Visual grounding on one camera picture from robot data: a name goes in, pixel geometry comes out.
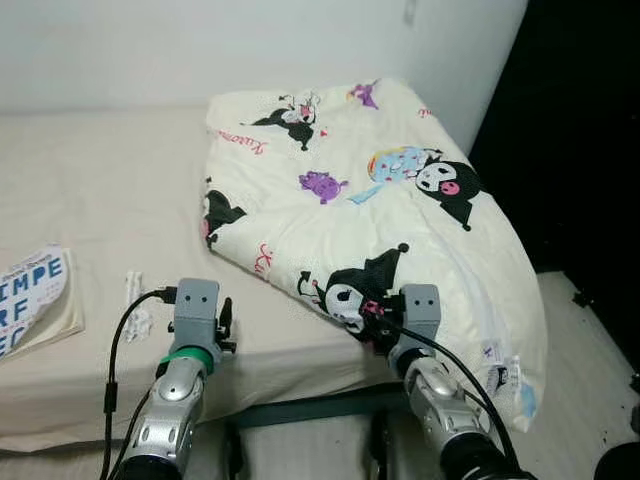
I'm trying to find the small white tube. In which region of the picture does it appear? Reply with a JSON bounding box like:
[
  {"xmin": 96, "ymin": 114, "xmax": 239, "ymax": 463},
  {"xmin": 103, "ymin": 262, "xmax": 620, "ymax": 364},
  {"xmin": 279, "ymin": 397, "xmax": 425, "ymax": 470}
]
[{"xmin": 123, "ymin": 270, "xmax": 153, "ymax": 344}]

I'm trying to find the white book with blue letters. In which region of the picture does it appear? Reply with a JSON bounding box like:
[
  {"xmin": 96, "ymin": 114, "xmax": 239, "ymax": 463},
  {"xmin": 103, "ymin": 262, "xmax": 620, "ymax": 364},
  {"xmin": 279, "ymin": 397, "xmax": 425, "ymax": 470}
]
[{"xmin": 0, "ymin": 244, "xmax": 86, "ymax": 363}]

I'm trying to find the black round floor object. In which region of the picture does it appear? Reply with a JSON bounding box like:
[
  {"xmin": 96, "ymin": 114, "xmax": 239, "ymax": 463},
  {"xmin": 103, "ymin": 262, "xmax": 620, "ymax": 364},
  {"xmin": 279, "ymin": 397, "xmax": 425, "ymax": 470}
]
[{"xmin": 595, "ymin": 440, "xmax": 640, "ymax": 480}]

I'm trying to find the black wardrobe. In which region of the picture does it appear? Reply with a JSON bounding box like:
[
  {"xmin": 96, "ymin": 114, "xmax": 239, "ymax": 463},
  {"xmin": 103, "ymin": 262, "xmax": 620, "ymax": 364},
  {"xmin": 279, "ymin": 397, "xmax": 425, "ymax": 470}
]
[{"xmin": 468, "ymin": 0, "xmax": 640, "ymax": 276}]

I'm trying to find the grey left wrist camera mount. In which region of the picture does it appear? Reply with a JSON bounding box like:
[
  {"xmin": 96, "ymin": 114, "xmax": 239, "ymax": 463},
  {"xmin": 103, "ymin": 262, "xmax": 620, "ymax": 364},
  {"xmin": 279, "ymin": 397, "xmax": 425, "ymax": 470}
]
[{"xmin": 172, "ymin": 279, "xmax": 221, "ymax": 351}]

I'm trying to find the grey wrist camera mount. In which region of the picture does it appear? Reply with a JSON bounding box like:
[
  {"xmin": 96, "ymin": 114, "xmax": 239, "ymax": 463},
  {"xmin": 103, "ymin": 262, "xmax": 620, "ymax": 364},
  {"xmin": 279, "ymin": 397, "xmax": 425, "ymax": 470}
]
[
  {"xmin": 400, "ymin": 285, "xmax": 441, "ymax": 346},
  {"xmin": 172, "ymin": 279, "xmax": 221, "ymax": 351}
]

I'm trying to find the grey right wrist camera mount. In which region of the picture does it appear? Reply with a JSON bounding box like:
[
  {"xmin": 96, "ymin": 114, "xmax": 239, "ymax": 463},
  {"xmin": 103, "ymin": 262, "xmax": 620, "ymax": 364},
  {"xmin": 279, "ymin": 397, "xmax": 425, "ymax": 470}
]
[{"xmin": 400, "ymin": 285, "xmax": 441, "ymax": 346}]

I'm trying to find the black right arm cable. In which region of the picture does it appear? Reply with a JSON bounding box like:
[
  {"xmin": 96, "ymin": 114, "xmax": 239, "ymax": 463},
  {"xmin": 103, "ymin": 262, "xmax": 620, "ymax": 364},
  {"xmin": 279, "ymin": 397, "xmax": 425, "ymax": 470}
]
[{"xmin": 375, "ymin": 318, "xmax": 521, "ymax": 471}]

